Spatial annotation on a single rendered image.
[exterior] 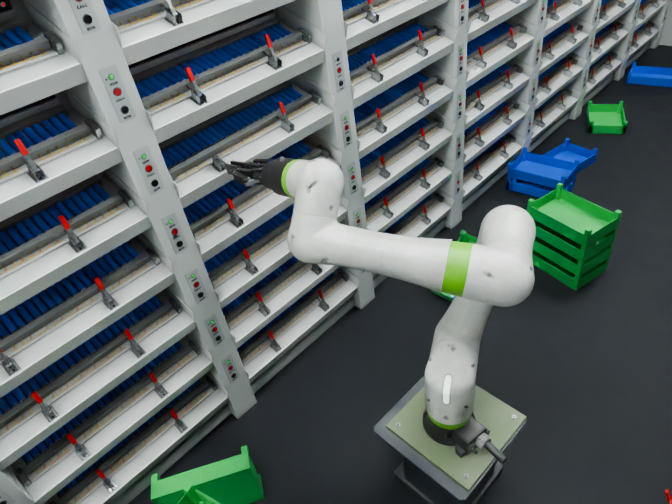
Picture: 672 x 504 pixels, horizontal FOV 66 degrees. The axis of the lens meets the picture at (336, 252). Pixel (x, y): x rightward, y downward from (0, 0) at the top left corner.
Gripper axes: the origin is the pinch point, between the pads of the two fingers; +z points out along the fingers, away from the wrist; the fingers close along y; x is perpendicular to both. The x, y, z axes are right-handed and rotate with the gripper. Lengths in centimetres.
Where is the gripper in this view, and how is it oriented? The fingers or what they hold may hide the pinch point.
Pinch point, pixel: (236, 168)
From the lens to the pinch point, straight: 145.3
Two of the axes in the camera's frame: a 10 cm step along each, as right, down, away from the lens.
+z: -6.8, -2.1, 7.0
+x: -2.6, -8.2, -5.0
